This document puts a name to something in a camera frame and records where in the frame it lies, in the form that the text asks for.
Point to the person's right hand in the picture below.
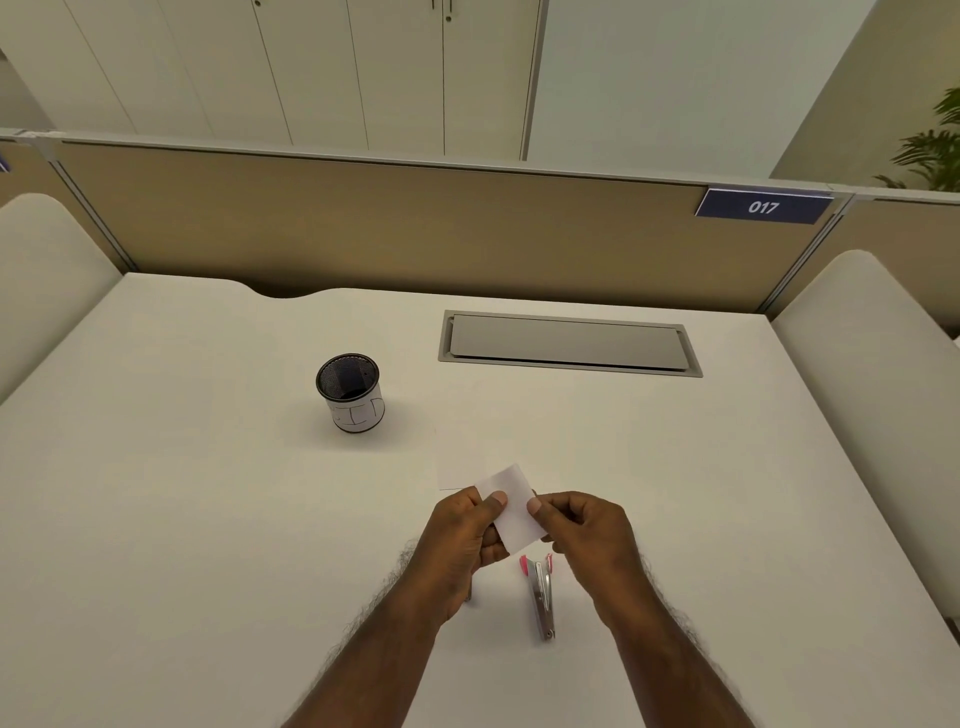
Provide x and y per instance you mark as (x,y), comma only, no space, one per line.
(600,555)

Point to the person's left hand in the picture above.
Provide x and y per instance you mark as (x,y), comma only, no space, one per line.
(450,555)

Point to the pink metal stapler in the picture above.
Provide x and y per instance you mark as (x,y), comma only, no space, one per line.
(541,600)

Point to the white paper sheet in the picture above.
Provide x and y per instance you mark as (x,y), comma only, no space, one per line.
(517,510)
(457,474)

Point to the person's left forearm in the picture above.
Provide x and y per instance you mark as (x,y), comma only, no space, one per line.
(367,667)

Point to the person's right forearm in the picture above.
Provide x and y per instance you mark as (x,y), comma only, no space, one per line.
(675,667)

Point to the black mesh pen holder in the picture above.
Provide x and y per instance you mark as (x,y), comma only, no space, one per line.
(356,412)

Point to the white curved desk divider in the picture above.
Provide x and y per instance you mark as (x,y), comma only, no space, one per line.
(45,285)
(877,405)

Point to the long beige partition panel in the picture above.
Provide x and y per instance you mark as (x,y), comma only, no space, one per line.
(412,225)

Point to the beige side partition panel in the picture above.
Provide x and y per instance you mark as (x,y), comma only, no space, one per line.
(30,180)
(907,247)

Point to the white tall cabinet row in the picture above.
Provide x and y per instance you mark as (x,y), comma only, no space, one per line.
(300,67)

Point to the green potted plant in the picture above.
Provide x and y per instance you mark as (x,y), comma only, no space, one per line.
(934,150)

